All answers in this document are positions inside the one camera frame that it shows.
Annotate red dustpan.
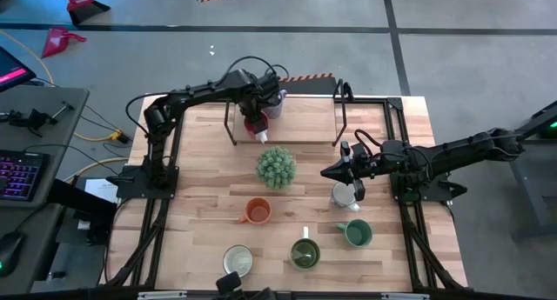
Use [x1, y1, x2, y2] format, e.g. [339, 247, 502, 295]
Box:
[41, 27, 87, 59]

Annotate black backlit keyboard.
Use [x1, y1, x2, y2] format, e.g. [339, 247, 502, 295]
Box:
[0, 150, 50, 203]

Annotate red broom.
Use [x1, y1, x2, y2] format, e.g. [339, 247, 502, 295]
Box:
[51, 0, 111, 25]

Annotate white paper sheet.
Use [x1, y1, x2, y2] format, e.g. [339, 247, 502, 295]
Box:
[84, 177, 119, 204]

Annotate black aluminium table frame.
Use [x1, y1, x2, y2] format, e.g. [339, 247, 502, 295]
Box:
[104, 95, 469, 300]

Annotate silver metal bracket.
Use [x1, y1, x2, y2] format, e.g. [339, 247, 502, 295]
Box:
[137, 290, 188, 300]
[380, 292, 431, 300]

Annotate grey desk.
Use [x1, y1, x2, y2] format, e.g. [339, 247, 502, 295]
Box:
[0, 86, 91, 296]

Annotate olive green mug white handle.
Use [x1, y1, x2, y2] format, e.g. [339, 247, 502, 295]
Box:
[289, 225, 322, 271]

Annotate black computer mouse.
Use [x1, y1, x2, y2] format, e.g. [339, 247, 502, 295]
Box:
[0, 231, 25, 277]

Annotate red mug with white handle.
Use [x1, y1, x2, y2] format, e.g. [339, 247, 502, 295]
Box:
[243, 112, 270, 144]

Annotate black tablet screen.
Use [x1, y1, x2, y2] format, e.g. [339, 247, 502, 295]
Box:
[0, 45, 37, 94]

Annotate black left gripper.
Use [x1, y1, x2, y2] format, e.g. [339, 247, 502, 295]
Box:
[242, 83, 282, 126]

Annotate orange mug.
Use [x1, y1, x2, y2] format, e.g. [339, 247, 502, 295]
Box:
[238, 197, 273, 226]

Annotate green artificial plant ball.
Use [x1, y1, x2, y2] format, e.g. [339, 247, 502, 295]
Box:
[254, 145, 299, 190]

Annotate pale yellow cable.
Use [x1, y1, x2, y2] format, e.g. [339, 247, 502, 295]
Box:
[63, 157, 131, 183]

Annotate lavender blue mug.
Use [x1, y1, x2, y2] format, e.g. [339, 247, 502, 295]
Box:
[263, 90, 288, 120]

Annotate white patterned mug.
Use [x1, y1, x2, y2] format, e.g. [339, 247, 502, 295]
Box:
[329, 180, 361, 213]

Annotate black metal stand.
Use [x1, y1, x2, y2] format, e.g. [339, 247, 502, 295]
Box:
[508, 100, 557, 243]

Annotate teal green mug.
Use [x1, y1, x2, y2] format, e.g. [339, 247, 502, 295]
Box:
[336, 218, 374, 249]

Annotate black clamp tool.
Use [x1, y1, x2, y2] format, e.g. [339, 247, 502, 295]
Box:
[0, 100, 75, 138]

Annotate yellow mug with white inside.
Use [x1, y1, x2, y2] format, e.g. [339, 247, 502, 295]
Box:
[222, 243, 254, 278]

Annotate hazard-striped black platform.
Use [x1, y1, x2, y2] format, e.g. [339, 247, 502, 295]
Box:
[278, 72, 339, 97]

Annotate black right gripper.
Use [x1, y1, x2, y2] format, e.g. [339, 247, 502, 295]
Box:
[320, 141, 384, 201]

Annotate yellow extension cable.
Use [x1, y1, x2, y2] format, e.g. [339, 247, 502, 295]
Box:
[0, 29, 131, 143]

